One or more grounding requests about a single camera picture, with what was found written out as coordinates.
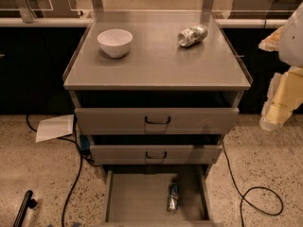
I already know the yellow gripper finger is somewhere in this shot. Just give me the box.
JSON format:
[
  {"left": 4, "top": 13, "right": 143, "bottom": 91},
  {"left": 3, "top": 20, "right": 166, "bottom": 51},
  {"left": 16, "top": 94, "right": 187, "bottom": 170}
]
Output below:
[
  {"left": 259, "top": 73, "right": 293, "bottom": 131},
  {"left": 258, "top": 26, "right": 283, "bottom": 52}
]

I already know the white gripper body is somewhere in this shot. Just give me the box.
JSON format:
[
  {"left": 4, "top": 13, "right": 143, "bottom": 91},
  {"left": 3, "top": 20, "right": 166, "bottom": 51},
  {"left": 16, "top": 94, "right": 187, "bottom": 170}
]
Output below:
[{"left": 274, "top": 66, "right": 303, "bottom": 112}]

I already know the blue silver redbull can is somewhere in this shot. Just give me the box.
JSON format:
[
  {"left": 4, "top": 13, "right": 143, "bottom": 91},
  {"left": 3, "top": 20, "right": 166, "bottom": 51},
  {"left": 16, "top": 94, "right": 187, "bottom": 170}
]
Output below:
[{"left": 167, "top": 183, "right": 179, "bottom": 213}]

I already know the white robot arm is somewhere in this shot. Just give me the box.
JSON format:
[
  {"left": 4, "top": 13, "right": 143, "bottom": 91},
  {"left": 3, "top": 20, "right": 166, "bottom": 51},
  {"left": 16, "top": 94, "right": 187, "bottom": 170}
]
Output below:
[{"left": 258, "top": 4, "right": 303, "bottom": 131}]

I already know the crushed silver can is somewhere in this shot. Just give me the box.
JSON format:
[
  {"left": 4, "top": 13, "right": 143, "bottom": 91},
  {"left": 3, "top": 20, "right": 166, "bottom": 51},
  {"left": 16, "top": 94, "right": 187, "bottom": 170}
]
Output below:
[{"left": 178, "top": 25, "right": 208, "bottom": 47}]

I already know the grey drawer cabinet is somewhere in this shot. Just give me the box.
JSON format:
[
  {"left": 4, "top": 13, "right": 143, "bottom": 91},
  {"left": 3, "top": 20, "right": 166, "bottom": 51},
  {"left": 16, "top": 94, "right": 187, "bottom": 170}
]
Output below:
[{"left": 62, "top": 9, "right": 254, "bottom": 227}]

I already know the middle grey drawer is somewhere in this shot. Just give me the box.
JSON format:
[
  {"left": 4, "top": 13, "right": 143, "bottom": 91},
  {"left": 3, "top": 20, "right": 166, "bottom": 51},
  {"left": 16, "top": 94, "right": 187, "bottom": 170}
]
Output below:
[{"left": 90, "top": 145, "right": 222, "bottom": 165}]

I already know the top grey drawer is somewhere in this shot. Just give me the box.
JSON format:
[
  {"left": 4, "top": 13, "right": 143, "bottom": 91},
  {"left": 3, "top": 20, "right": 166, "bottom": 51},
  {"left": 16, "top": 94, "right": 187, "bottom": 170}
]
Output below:
[{"left": 75, "top": 108, "right": 239, "bottom": 135}]

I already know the white ceramic bowl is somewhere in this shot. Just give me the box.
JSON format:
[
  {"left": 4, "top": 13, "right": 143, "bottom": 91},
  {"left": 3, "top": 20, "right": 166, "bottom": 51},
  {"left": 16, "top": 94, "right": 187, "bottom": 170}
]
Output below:
[{"left": 98, "top": 29, "right": 133, "bottom": 58}]

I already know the blue small box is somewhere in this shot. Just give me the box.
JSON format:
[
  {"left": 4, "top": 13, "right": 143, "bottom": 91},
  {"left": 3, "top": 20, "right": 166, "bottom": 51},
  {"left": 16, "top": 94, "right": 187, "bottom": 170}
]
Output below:
[{"left": 80, "top": 135, "right": 90, "bottom": 150}]

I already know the white paper sheet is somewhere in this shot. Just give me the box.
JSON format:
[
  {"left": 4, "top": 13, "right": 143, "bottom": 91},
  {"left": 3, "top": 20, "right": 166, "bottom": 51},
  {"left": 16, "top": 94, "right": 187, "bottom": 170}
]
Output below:
[{"left": 36, "top": 114, "right": 74, "bottom": 142}]

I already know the black floor tool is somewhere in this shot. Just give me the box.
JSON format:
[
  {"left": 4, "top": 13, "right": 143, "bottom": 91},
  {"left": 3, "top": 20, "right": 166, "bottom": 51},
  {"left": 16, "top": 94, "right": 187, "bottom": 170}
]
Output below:
[{"left": 13, "top": 190, "right": 38, "bottom": 227}]

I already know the black cable right floor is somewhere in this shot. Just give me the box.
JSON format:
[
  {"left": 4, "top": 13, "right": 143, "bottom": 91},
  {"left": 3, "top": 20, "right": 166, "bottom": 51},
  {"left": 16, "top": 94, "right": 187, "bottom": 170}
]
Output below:
[{"left": 222, "top": 141, "right": 284, "bottom": 227}]

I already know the black cable floor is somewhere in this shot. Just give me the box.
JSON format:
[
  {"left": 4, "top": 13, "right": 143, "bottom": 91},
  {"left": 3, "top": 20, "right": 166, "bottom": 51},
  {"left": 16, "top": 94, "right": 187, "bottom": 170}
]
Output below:
[
  {"left": 222, "top": 141, "right": 284, "bottom": 227},
  {"left": 25, "top": 113, "right": 98, "bottom": 227}
]

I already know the black cable left floor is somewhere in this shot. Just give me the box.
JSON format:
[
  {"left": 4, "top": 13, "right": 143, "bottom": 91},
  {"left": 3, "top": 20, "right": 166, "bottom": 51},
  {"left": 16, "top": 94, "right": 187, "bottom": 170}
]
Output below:
[{"left": 25, "top": 113, "right": 98, "bottom": 227}]

